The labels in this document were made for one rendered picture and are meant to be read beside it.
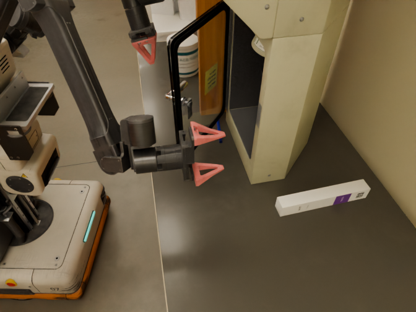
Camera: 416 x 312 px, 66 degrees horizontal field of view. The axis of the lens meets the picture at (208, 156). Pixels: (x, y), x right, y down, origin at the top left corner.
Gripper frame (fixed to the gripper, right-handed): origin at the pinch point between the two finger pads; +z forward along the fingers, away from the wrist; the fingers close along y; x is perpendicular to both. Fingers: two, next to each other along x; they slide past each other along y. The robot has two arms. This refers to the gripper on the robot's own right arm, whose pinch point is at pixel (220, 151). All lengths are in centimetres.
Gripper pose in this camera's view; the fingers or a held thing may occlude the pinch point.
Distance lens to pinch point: 74.1
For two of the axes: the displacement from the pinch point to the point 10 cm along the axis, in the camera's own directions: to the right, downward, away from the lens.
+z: 9.8, -1.1, 1.4
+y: 0.0, -7.8, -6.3
